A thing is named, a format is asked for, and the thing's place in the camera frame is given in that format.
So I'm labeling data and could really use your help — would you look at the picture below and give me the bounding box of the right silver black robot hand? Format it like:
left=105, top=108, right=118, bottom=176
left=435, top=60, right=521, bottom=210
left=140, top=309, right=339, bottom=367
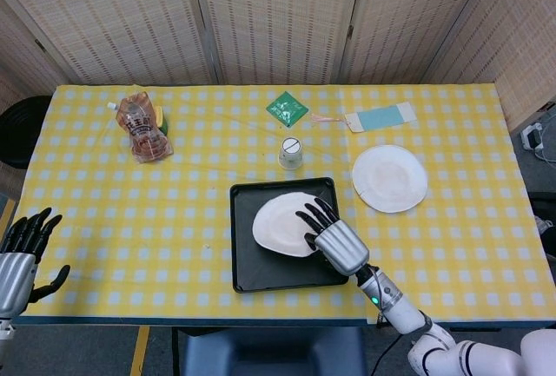
left=295, top=196, right=371, bottom=276

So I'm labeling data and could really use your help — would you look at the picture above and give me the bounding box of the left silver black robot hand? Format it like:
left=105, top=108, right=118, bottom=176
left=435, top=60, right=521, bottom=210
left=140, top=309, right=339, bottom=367
left=0, top=207, right=71, bottom=314

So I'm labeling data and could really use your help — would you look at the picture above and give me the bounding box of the orange sauce pouch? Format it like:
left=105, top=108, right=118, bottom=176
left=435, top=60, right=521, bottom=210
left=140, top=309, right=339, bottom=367
left=107, top=92, right=174, bottom=164

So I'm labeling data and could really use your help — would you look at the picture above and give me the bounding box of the woven folding screen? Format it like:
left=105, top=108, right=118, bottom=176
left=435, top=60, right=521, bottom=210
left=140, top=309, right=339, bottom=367
left=0, top=0, right=556, bottom=134

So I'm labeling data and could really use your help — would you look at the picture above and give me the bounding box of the blue bookmark with tassel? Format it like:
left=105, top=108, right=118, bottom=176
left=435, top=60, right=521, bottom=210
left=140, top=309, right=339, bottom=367
left=310, top=101, right=418, bottom=134

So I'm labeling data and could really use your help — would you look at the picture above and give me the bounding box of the floral print paper cup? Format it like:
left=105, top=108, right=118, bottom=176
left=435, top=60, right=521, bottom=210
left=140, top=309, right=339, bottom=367
left=277, top=136, right=304, bottom=171

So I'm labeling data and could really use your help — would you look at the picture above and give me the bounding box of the yellow checkered tablecloth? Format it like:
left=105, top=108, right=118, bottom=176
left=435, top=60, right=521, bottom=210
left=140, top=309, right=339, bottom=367
left=12, top=83, right=529, bottom=325

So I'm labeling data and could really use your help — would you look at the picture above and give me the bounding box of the black round stool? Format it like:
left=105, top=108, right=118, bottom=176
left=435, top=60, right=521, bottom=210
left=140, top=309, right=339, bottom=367
left=0, top=96, right=53, bottom=169

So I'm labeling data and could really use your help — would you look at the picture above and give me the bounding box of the green yellow sponge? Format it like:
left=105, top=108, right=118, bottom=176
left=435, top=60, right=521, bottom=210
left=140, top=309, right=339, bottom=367
left=156, top=106, right=171, bottom=135

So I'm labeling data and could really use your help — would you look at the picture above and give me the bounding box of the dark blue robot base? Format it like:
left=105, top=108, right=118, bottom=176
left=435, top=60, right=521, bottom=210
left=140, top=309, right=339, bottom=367
left=178, top=327, right=368, bottom=376

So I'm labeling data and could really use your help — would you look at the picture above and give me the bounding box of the white paper plate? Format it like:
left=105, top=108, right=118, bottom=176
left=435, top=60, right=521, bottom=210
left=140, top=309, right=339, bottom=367
left=351, top=144, right=429, bottom=214
left=252, top=191, right=325, bottom=259

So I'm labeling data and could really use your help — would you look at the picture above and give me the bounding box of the white power adapter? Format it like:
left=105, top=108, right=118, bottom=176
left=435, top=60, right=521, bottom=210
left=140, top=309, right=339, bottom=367
left=520, top=122, right=546, bottom=151

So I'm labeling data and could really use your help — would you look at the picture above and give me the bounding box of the green sachet packet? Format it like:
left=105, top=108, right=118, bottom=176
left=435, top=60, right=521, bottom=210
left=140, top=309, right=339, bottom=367
left=265, top=90, right=310, bottom=127

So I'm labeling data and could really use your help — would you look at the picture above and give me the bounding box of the black plastic tray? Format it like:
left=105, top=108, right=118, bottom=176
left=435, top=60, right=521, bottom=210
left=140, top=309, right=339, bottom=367
left=228, top=177, right=351, bottom=294

